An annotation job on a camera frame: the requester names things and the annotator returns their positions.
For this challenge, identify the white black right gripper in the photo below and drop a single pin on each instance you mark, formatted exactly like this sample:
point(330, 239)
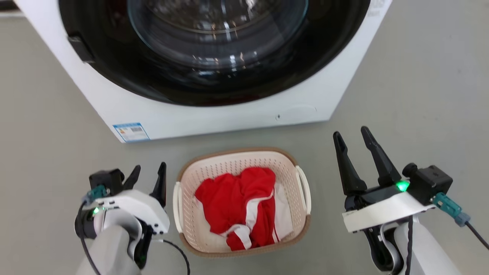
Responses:
point(382, 214)

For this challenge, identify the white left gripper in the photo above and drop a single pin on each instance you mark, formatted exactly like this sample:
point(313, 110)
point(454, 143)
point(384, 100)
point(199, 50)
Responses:
point(141, 206)

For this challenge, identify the beige plastic laundry basket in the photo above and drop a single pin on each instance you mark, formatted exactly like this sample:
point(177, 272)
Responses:
point(229, 160)

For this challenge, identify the blue energy label sticker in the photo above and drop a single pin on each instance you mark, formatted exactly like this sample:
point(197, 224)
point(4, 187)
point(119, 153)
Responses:
point(131, 132)

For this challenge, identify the red garment with white stripes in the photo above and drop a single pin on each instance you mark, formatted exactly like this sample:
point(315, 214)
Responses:
point(229, 198)

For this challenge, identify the white front-load washing machine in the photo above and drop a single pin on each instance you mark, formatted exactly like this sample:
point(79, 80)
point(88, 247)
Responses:
point(229, 114)

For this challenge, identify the black round glass washer door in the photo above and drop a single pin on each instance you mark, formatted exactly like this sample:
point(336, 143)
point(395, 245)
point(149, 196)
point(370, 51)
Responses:
point(114, 65)

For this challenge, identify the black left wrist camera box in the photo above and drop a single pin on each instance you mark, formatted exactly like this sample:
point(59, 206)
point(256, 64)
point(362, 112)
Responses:
point(107, 179)

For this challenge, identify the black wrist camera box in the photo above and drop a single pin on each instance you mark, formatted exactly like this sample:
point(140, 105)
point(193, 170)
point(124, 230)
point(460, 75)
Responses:
point(107, 179)
point(429, 183)

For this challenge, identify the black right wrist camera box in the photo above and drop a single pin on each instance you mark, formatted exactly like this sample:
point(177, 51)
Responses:
point(429, 183)

